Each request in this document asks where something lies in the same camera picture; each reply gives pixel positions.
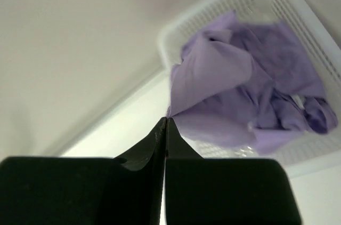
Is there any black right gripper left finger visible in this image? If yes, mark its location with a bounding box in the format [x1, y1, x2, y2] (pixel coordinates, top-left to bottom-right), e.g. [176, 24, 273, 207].
[1, 118, 167, 224]

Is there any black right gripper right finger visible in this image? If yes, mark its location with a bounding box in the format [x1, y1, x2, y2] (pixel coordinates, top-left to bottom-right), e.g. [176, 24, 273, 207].
[165, 119, 302, 224]

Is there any lavender t shirt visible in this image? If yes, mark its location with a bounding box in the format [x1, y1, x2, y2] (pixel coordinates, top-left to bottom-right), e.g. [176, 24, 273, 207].
[167, 11, 338, 155]

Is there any white plastic basket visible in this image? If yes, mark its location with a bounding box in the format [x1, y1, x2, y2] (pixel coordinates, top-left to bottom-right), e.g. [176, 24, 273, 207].
[157, 0, 340, 178]

